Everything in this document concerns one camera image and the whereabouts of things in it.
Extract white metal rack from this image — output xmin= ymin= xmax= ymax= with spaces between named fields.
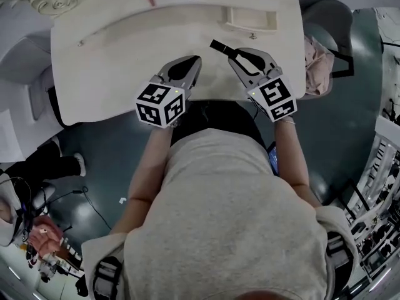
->
xmin=352 ymin=117 xmax=400 ymax=224

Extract person's grey shirt torso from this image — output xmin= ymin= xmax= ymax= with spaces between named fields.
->
xmin=81 ymin=128 xmax=361 ymax=300

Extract person's black trousers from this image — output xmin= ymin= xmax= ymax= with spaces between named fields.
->
xmin=170 ymin=100 xmax=267 ymax=156

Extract black floor cable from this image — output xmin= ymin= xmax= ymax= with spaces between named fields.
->
xmin=46 ymin=186 xmax=113 ymax=231

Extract white ornate dressing table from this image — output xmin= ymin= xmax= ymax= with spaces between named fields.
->
xmin=49 ymin=0 xmax=306 ymax=127

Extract black phone with lit screen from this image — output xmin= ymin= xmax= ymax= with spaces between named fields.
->
xmin=267 ymin=142 xmax=280 ymax=177

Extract cluttered work table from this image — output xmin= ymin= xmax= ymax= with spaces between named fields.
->
xmin=18 ymin=236 xmax=86 ymax=288

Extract black metal frame stand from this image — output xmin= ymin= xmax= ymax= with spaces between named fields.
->
xmin=339 ymin=179 xmax=376 ymax=219

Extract grey plastic device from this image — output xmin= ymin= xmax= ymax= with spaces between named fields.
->
xmin=31 ymin=181 xmax=58 ymax=209

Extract small black tube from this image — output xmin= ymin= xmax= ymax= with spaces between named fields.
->
xmin=209 ymin=39 xmax=239 ymax=58

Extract pink folded cloth with tag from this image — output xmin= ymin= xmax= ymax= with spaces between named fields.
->
xmin=29 ymin=215 xmax=64 ymax=256

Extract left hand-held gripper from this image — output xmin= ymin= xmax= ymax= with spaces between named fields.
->
xmin=136 ymin=55 xmax=203 ymax=128

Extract grey shoulder strap with buckle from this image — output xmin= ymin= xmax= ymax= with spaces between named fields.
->
xmin=92 ymin=256 xmax=123 ymax=300
xmin=326 ymin=232 xmax=353 ymax=266

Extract person's left forearm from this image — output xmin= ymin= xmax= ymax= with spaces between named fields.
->
xmin=127 ymin=125 xmax=176 ymax=206

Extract white side cabinet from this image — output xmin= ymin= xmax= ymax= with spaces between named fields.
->
xmin=0 ymin=0 xmax=63 ymax=164

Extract black chair cushion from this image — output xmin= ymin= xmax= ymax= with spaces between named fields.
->
xmin=46 ymin=86 xmax=64 ymax=125

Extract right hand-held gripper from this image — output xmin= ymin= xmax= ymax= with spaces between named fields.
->
xmin=227 ymin=47 xmax=298 ymax=123

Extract pink crumpled cloth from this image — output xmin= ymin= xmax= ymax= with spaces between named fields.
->
xmin=304 ymin=35 xmax=334 ymax=97

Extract grey chair with black legs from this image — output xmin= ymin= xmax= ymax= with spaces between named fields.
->
xmin=298 ymin=0 xmax=356 ymax=99

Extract person's right forearm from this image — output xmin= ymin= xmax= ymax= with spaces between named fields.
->
xmin=274 ymin=119 xmax=314 ymax=194

